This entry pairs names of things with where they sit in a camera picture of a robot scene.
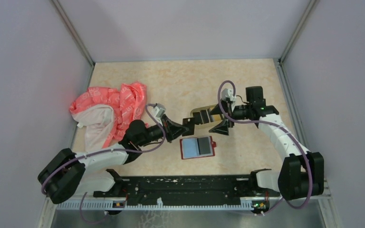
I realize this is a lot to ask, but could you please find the beige oval tray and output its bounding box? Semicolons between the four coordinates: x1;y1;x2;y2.
190;104;224;128

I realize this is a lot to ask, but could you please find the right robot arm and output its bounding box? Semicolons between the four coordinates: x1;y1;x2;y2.
209;86;325;200

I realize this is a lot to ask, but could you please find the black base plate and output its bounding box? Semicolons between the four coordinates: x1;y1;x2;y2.
93;170;279;206

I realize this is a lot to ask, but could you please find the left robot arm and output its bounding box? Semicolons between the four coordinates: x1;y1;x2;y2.
37;114;196;204

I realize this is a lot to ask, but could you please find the black credit card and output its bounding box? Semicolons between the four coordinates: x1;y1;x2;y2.
192;110;210;125

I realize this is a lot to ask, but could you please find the red card holder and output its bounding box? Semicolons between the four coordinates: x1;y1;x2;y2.
180;136;217;160

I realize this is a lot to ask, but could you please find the gold credit card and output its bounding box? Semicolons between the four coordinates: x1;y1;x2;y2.
209;106;223;122

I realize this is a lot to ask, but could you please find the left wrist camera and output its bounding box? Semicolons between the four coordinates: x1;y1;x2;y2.
153;103;166;118

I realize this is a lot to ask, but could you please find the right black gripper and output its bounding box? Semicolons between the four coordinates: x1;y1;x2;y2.
208;98;251;135

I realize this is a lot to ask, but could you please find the aluminium frame rail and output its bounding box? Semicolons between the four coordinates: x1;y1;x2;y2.
45;178;332;211

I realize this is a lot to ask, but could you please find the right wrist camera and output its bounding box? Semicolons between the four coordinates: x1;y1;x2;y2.
221;88;236;103

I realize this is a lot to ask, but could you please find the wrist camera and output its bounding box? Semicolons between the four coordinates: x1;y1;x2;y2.
153;103;166;118
221;88;236;103

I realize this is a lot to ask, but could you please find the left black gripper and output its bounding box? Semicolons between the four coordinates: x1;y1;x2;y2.
138;114;190;147

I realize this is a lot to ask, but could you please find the pink white cloth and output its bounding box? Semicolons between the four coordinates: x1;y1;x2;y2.
68;81;147;151

